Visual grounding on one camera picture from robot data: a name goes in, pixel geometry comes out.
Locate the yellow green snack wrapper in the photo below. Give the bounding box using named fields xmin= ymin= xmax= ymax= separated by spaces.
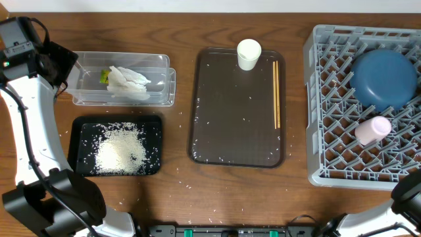
xmin=100 ymin=70 xmax=110 ymax=84

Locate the pile of white rice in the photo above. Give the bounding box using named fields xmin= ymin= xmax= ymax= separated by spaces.
xmin=80 ymin=122 xmax=161 ymax=175

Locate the cream white cup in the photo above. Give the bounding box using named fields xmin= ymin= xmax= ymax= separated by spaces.
xmin=237 ymin=39 xmax=262 ymax=71

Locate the wooden chopstick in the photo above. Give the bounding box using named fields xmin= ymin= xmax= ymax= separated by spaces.
xmin=272 ymin=61 xmax=278 ymax=129
xmin=275 ymin=61 xmax=281 ymax=128

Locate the dark blue plate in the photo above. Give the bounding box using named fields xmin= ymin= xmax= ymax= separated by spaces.
xmin=350 ymin=49 xmax=417 ymax=112

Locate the pink cup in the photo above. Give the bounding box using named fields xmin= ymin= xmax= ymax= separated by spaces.
xmin=355 ymin=116 xmax=392 ymax=145

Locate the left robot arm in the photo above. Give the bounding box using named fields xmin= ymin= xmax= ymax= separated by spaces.
xmin=1 ymin=41 xmax=136 ymax=236

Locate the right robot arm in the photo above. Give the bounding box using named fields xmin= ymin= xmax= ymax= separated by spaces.
xmin=313 ymin=171 xmax=420 ymax=236

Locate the black waste tray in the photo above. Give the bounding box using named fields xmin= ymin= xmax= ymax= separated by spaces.
xmin=67 ymin=115 xmax=163 ymax=177

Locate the grey dishwasher rack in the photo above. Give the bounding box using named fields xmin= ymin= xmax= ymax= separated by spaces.
xmin=303 ymin=25 xmax=420 ymax=191

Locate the clear plastic bin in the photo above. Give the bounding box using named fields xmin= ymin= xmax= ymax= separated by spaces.
xmin=66 ymin=51 xmax=176 ymax=107

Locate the dark brown serving tray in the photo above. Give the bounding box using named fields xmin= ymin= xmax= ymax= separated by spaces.
xmin=187 ymin=47 xmax=286 ymax=169

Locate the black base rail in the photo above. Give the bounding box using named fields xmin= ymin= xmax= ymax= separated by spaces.
xmin=141 ymin=224 xmax=328 ymax=237

